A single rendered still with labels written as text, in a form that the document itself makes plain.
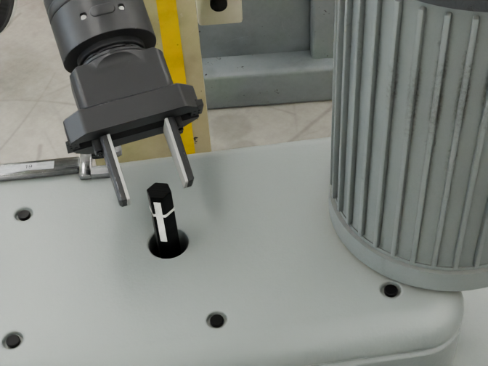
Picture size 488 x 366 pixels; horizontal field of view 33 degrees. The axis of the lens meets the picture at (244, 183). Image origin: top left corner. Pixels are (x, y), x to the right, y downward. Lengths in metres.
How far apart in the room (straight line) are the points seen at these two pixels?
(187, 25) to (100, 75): 1.94
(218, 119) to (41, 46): 1.13
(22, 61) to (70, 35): 3.63
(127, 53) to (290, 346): 0.29
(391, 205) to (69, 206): 0.32
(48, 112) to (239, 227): 3.28
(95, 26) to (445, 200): 0.33
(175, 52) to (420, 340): 2.11
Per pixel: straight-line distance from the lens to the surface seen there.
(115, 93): 0.74
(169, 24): 2.66
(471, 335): 0.86
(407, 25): 0.56
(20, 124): 3.98
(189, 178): 0.73
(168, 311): 0.71
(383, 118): 0.62
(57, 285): 0.75
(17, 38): 4.55
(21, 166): 0.86
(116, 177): 0.72
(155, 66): 0.75
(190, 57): 2.75
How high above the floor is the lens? 2.46
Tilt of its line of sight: 45 degrees down
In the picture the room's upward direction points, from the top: 4 degrees counter-clockwise
